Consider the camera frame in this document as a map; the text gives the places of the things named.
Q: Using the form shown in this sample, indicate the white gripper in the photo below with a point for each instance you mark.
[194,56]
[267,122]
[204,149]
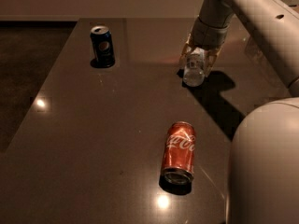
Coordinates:
[207,35]

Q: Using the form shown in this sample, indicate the clear plastic water bottle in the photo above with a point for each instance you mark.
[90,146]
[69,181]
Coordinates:
[194,75]

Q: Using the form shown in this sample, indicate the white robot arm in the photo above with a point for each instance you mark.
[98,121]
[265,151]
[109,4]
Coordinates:
[263,169]

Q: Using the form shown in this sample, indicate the blue pepsi can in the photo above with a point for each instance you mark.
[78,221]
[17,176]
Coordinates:
[102,46]

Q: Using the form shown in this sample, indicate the red coke can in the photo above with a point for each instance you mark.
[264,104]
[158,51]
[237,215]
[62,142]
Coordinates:
[177,164]

